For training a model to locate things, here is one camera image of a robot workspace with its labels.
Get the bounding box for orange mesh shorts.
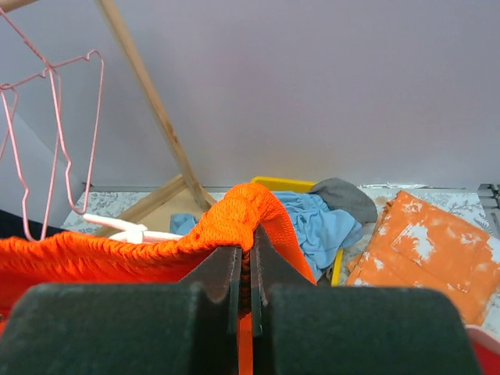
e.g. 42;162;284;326
0;182;317;375

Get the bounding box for orange worn folded cloth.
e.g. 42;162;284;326
345;191;499;326

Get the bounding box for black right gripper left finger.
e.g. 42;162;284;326
1;247;241;374

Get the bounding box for pink compartment organizer box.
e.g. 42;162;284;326
465;324;500;355

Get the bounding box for wooden clothes rack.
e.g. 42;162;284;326
1;1;216;241

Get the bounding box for red cloth in organizer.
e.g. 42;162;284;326
473;341;500;375

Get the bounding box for grey garment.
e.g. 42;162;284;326
309;177;378;224

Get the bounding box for yellow plastic tray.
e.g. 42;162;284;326
252;177;344;287

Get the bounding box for light blue shorts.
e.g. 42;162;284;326
170;191;364;282

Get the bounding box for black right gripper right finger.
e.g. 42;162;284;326
250;227;480;374

